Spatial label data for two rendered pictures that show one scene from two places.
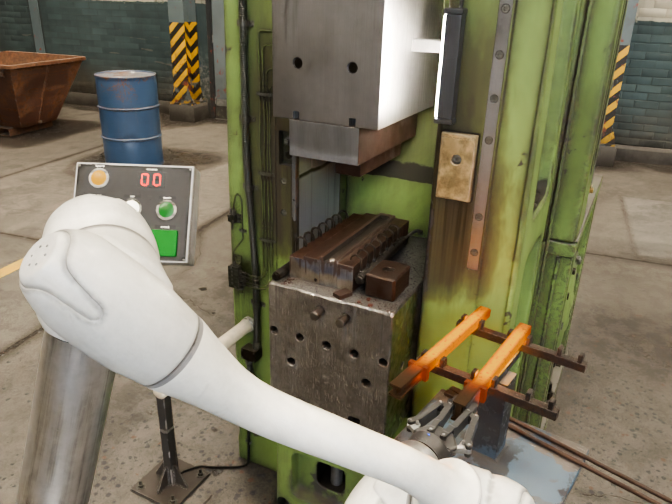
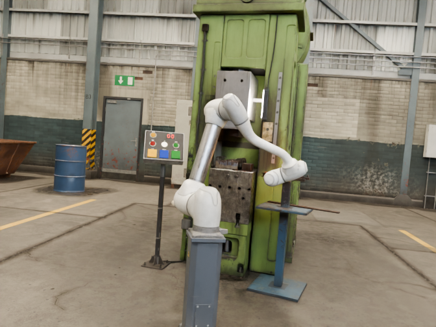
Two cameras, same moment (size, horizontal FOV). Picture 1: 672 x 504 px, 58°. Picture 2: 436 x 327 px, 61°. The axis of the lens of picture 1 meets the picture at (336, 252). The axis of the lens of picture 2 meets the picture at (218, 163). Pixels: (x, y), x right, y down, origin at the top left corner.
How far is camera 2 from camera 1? 1.88 m
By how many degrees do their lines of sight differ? 23
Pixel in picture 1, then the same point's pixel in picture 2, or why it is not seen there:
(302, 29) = (225, 91)
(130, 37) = (56, 135)
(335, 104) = not seen: hidden behind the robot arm
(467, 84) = (269, 108)
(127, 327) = (241, 108)
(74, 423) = (213, 144)
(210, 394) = (249, 128)
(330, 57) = not seen: hidden behind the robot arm
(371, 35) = (246, 93)
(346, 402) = (235, 207)
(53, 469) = (207, 155)
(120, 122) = (67, 167)
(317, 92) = not seen: hidden behind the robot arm
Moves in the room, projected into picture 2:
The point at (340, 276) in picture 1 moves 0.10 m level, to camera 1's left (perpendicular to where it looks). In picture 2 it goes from (233, 165) to (222, 164)
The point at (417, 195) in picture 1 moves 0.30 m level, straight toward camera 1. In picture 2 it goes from (248, 153) to (253, 154)
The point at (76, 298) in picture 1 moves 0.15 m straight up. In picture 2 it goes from (235, 102) to (237, 76)
